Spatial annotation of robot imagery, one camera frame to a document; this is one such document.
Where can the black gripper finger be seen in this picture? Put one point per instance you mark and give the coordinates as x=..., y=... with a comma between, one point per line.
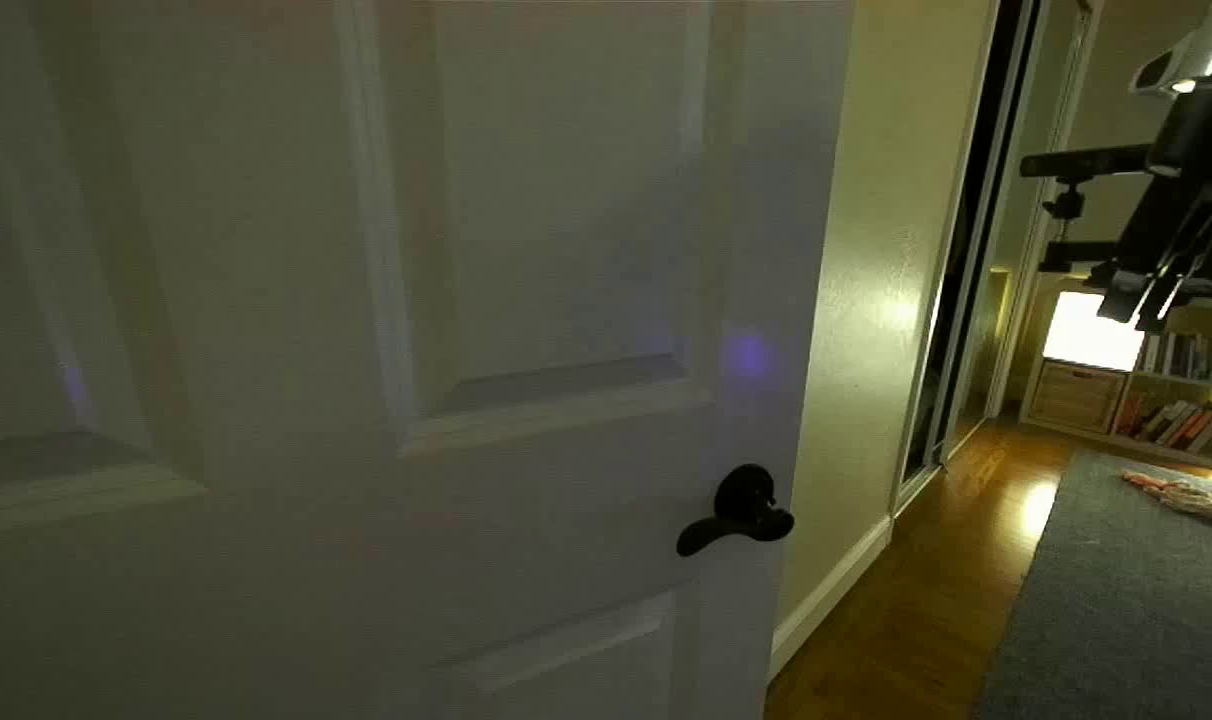
x=1122, y=296
x=1168, y=300

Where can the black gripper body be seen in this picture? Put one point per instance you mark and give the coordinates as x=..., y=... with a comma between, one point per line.
x=1168, y=223

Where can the white panel door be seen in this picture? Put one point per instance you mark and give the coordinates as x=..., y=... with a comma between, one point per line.
x=364, y=401

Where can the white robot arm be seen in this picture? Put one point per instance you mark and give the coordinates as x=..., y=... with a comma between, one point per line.
x=1198, y=45

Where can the dark framed sliding closet door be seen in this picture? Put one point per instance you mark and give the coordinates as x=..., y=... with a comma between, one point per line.
x=968, y=241

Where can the row of upright books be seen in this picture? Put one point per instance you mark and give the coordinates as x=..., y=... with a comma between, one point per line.
x=1198, y=356

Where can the wooden bookshelf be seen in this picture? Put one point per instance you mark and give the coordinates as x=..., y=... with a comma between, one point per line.
x=1070, y=401

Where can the row of leaning books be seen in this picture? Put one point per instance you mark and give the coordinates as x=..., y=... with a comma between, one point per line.
x=1168, y=426

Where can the red patterned flat item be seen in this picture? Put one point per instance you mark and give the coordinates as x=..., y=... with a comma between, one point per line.
x=1187, y=498

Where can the grey floor rug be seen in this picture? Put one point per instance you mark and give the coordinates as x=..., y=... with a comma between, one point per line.
x=1127, y=614

